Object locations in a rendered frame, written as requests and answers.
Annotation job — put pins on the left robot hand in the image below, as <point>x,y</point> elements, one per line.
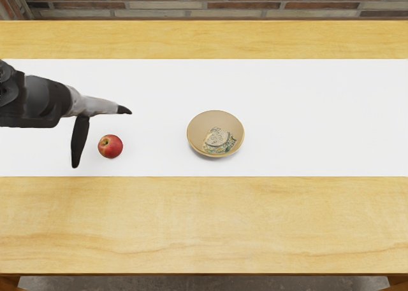
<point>92,106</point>

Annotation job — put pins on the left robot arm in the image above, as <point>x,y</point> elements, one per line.
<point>28,103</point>

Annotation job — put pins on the tan patterned plate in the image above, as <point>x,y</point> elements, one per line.
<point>215,133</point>

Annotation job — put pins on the red apple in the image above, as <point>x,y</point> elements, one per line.
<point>110,146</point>

